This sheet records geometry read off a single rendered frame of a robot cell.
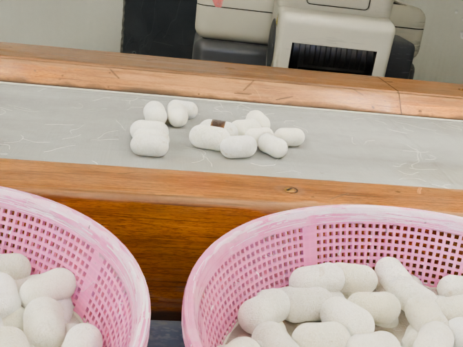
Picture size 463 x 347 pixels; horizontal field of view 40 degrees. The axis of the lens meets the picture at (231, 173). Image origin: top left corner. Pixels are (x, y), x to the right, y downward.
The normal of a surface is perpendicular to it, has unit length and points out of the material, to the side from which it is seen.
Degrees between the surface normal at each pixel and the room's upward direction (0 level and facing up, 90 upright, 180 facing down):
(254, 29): 90
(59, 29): 90
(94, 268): 72
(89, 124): 0
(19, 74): 45
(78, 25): 90
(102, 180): 0
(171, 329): 0
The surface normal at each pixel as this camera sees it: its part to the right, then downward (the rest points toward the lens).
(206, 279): 0.96, -0.07
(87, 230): -0.63, -0.07
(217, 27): 0.03, 0.36
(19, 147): 0.11, -0.93
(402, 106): 0.15, -0.40
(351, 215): 0.30, 0.11
